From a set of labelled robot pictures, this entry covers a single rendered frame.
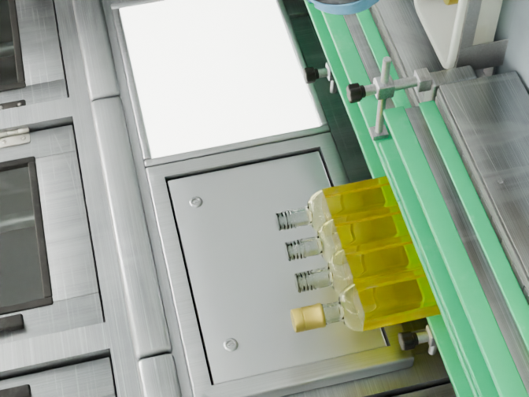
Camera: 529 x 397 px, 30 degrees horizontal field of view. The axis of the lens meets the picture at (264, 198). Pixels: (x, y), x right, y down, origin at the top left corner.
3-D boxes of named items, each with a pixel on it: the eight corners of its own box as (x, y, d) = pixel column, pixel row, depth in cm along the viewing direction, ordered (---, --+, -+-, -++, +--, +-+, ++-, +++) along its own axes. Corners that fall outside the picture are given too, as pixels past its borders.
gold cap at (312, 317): (319, 298, 141) (289, 304, 140) (326, 317, 138) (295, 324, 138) (319, 311, 143) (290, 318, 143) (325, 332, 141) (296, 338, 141)
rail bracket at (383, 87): (417, 119, 157) (342, 134, 155) (430, 42, 143) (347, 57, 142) (423, 133, 155) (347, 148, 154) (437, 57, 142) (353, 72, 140)
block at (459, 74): (460, 102, 156) (419, 111, 156) (469, 61, 149) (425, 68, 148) (468, 119, 154) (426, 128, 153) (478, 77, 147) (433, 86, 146)
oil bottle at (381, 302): (470, 274, 148) (332, 304, 145) (476, 254, 143) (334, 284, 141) (483, 306, 145) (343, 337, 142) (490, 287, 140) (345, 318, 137)
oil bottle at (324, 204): (431, 185, 158) (302, 212, 155) (436, 163, 154) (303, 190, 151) (443, 213, 155) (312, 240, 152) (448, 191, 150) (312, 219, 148)
